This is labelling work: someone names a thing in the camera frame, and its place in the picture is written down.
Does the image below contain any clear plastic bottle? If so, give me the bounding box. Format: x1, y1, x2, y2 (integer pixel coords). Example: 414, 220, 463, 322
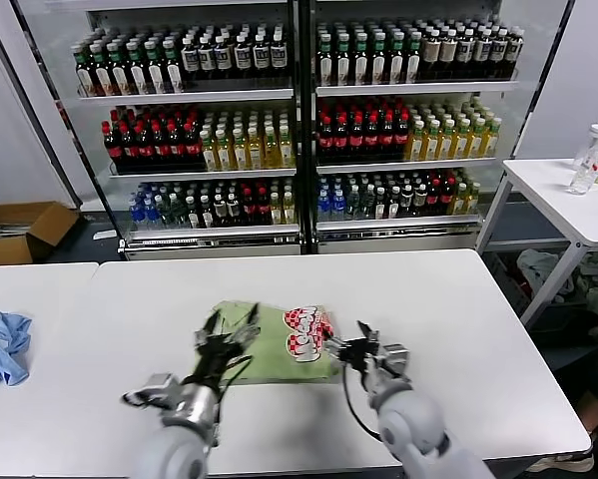
569, 137, 598, 196

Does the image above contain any green cap tea bottle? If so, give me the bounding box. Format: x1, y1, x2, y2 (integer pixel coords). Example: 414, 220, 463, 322
403, 32, 422, 85
109, 44, 129, 97
146, 42, 166, 95
315, 34, 333, 87
164, 40, 185, 95
127, 43, 148, 96
385, 32, 404, 86
332, 33, 351, 87
74, 49, 94, 99
368, 33, 387, 86
350, 33, 369, 87
92, 45, 111, 98

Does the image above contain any red label cola bottle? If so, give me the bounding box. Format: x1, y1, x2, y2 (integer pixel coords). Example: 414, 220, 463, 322
331, 118, 349, 162
120, 123, 137, 169
347, 117, 364, 161
393, 116, 410, 160
316, 118, 333, 162
183, 121, 203, 167
151, 122, 169, 168
378, 116, 395, 161
103, 123, 121, 170
167, 122, 185, 168
135, 123, 153, 169
362, 117, 380, 161

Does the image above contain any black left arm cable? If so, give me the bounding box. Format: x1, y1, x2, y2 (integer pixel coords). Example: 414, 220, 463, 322
218, 353, 254, 400

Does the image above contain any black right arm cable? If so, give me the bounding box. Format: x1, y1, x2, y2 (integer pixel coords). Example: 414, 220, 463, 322
340, 366, 385, 444

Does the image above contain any glass-sided beverage display shelf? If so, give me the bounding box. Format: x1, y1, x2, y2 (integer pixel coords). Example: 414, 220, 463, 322
13, 0, 307, 263
298, 0, 577, 255

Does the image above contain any light blue crumpled garment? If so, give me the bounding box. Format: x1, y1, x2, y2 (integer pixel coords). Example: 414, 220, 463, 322
0, 311, 34, 389

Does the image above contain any white side table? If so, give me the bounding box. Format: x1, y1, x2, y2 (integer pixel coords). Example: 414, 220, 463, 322
474, 158, 598, 328

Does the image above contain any yellow juice bottle green cap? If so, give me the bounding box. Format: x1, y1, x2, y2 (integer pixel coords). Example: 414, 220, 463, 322
279, 126, 297, 170
451, 120, 468, 161
436, 121, 453, 162
216, 129, 234, 172
263, 127, 281, 171
405, 123, 423, 163
201, 130, 218, 173
247, 128, 265, 171
421, 122, 438, 162
466, 119, 483, 160
481, 118, 500, 159
232, 128, 249, 172

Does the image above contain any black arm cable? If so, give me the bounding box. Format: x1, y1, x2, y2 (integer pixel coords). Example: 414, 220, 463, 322
218, 353, 254, 400
340, 366, 385, 444

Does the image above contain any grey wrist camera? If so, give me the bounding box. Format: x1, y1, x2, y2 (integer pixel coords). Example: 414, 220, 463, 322
122, 372, 181, 411
377, 343, 412, 381

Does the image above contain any dark bottle beige label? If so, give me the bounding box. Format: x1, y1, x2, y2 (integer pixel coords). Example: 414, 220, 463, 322
439, 30, 457, 81
422, 30, 440, 81

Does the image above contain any black storage crate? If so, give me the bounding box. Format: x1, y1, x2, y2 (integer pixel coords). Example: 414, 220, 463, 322
490, 248, 598, 345

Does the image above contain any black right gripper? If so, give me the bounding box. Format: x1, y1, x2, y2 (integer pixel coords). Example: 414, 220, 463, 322
321, 320, 384, 375

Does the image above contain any light green t-shirt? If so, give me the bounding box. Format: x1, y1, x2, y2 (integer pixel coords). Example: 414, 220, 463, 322
196, 298, 342, 385

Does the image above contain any open cardboard box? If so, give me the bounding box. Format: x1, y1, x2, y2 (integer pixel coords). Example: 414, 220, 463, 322
0, 201, 83, 267

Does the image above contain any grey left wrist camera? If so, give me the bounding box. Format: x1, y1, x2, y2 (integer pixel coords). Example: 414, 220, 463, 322
122, 372, 181, 411

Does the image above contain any dark bottle blue-white label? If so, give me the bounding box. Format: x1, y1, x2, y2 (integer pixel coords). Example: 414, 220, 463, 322
198, 35, 216, 82
252, 33, 270, 80
506, 27, 524, 79
270, 32, 289, 80
214, 34, 234, 81
456, 29, 474, 80
233, 34, 253, 81
490, 28, 508, 80
181, 37, 200, 84
473, 29, 491, 80

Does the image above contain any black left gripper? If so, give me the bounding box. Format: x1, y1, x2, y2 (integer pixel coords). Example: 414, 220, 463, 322
193, 300, 263, 385

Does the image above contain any grey-green crumpled garment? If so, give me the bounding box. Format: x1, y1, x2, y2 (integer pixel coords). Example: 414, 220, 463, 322
516, 247, 577, 303

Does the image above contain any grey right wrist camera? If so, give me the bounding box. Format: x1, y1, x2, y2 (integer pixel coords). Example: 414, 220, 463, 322
377, 343, 412, 381

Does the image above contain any white sneaker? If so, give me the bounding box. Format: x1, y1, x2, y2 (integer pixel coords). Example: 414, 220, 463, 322
525, 450, 595, 474

